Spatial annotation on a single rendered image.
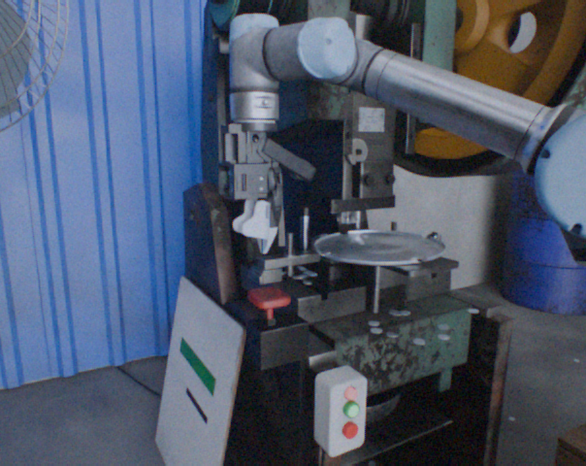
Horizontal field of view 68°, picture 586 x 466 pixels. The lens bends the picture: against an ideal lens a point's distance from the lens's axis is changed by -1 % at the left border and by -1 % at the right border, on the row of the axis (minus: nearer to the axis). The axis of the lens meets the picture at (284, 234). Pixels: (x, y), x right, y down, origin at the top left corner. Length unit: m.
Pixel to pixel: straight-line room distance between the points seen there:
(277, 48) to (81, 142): 1.45
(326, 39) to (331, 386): 0.52
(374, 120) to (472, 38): 0.40
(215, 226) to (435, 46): 0.69
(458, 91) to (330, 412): 0.53
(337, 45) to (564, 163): 0.31
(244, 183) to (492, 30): 0.84
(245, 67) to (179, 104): 1.41
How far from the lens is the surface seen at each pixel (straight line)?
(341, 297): 0.96
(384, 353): 0.97
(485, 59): 1.31
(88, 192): 2.02
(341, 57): 0.63
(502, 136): 0.65
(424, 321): 1.02
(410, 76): 0.69
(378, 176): 1.01
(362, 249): 0.97
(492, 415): 1.23
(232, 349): 1.12
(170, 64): 2.09
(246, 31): 0.70
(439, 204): 3.06
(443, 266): 0.92
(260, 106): 0.69
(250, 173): 0.68
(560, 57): 1.15
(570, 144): 0.48
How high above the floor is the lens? 1.02
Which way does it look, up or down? 12 degrees down
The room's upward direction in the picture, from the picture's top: straight up
